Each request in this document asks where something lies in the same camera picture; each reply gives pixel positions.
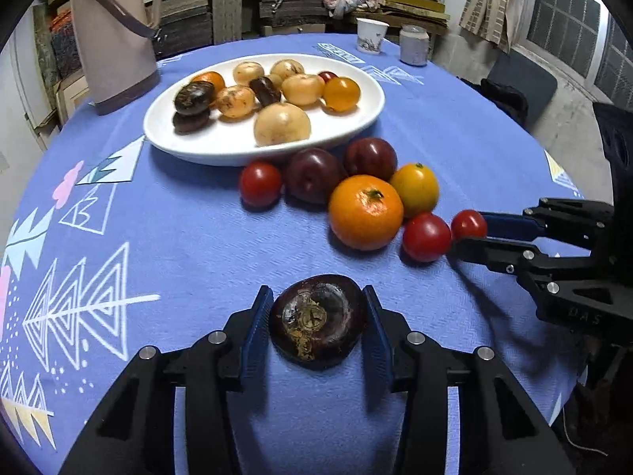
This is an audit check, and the large tan passion fruit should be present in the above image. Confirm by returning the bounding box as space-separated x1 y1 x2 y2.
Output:
253 103 311 147

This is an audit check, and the pale tan fruit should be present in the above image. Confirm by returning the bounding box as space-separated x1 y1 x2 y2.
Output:
233 61 265 86

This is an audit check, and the white paper cup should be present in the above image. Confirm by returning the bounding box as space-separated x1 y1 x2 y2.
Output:
356 17 389 55

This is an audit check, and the dark water chestnut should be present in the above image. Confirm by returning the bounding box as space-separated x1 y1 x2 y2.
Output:
173 108 210 134

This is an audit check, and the dark blue cushion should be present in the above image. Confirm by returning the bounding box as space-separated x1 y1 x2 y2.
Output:
487 50 558 133

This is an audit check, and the beige thermos jug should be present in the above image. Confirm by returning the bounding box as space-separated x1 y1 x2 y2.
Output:
70 0 162 116

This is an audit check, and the tan speckled fruit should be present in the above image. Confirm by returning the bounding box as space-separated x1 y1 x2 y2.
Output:
216 85 255 119

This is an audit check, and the shelf with stacked boards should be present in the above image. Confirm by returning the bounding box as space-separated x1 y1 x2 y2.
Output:
34 0 449 120

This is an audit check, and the red cherry tomato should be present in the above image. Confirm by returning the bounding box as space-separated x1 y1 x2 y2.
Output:
318 71 338 85

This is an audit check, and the dark purple plum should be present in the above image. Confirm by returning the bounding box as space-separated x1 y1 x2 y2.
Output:
343 137 398 181
284 148 348 205

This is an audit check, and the yellow orange citrus fruit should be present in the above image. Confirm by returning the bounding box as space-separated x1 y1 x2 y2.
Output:
389 163 440 219

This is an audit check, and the beige checked curtain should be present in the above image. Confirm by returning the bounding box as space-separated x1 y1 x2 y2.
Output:
459 0 513 54

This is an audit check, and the tan round fruit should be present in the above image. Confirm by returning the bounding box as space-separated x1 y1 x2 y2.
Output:
270 58 305 80

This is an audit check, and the large orange tangerine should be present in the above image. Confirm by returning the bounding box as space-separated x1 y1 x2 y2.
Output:
328 175 404 251

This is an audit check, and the white oval plate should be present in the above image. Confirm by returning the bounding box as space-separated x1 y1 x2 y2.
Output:
143 53 385 166

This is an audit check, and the barred window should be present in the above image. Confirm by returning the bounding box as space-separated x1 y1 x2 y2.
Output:
526 0 632 110

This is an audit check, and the red tomato near plate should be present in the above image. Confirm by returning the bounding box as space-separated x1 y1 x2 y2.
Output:
239 161 283 208

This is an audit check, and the small orange tangerine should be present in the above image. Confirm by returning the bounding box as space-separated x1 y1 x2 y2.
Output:
191 71 226 92

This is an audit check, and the large dark mangosteen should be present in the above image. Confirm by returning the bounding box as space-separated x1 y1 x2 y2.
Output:
174 80 216 116

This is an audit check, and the grey drink can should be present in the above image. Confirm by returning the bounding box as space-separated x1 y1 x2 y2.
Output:
399 25 429 67

